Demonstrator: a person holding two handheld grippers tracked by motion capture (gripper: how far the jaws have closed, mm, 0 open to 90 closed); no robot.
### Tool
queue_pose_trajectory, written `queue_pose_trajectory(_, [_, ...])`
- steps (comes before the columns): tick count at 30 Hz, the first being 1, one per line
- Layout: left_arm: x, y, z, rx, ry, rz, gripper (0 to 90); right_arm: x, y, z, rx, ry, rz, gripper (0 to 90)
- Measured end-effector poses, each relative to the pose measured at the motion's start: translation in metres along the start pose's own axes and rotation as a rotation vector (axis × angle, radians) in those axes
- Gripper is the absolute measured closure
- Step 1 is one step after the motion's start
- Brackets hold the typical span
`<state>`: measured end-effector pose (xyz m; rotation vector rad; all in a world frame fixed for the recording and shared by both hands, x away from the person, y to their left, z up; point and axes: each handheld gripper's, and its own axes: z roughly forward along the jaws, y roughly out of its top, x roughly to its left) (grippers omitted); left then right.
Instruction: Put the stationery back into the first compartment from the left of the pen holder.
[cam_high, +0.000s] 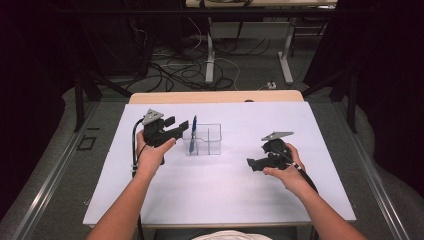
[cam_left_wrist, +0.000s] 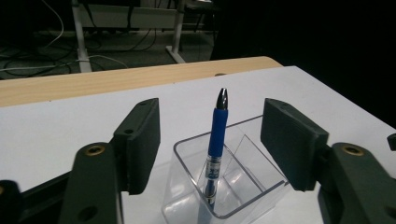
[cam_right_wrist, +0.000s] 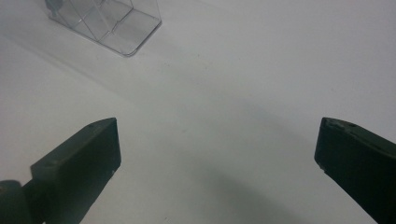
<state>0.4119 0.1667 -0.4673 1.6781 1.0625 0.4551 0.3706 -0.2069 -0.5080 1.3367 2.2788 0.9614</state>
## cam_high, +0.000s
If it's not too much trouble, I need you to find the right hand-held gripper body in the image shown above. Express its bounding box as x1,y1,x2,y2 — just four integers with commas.
260,131,295,170

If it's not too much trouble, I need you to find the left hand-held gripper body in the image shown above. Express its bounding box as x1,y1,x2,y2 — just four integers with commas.
142,108,184,148

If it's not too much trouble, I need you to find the person's white clothing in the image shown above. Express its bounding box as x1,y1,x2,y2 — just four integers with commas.
191,229,274,240

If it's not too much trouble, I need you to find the person's right hand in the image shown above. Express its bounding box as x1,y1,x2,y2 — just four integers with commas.
262,142,313,198

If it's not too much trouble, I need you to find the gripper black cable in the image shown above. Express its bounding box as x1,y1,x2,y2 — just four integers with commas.
273,148,320,195
131,118,146,240

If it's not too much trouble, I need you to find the tangle of black floor cables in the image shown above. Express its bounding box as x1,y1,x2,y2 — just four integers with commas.
126,19,273,93

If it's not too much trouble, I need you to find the black metal stand frame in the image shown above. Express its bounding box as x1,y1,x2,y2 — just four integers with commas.
300,63,360,134
73,63,134,133

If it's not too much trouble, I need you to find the person's left hand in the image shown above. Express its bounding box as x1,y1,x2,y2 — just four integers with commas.
135,129,177,178

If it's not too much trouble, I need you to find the black horizontal metal bar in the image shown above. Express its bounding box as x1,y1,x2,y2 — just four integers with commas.
54,7,371,16

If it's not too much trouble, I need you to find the black curtain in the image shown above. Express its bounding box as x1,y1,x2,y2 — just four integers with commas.
0,0,83,219
304,0,424,198

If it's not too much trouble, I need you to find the white board sheet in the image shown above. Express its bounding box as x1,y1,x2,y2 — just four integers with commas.
82,101,357,226

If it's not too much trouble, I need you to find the white floor cable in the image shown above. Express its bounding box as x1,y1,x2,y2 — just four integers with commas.
186,16,242,92

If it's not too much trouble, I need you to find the clear plastic organizer box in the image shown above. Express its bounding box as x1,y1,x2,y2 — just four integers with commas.
182,123,223,157

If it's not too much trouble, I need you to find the desk with white legs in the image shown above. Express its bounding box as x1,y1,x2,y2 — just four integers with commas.
185,0,338,86

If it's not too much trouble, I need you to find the blue pen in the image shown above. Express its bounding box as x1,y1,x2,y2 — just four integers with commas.
188,114,198,156

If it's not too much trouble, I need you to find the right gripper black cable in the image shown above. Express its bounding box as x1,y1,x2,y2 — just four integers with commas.
273,148,320,195

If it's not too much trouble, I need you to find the metal floor rail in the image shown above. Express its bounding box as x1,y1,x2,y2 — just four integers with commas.
9,101,100,240
334,101,413,240

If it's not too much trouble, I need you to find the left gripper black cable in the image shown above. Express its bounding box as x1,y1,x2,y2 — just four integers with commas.
131,118,146,240

